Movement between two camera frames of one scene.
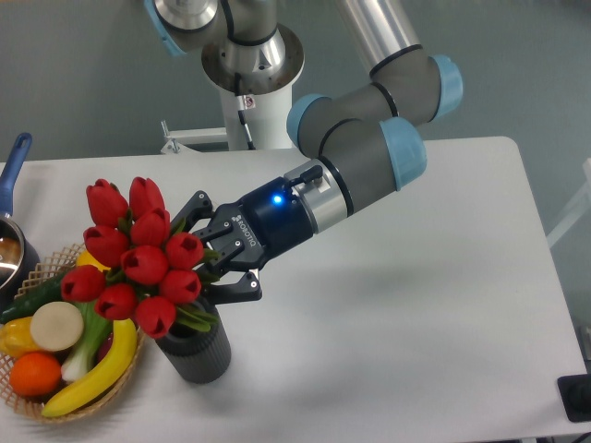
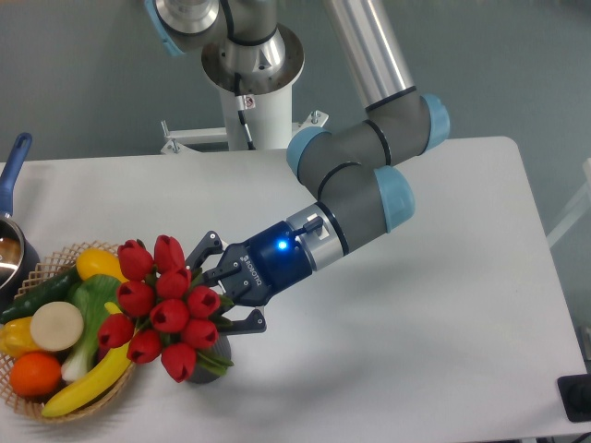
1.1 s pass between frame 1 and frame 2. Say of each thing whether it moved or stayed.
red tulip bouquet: moved
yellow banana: stayed
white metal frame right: stayed
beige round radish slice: stayed
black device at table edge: stayed
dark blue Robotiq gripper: moved
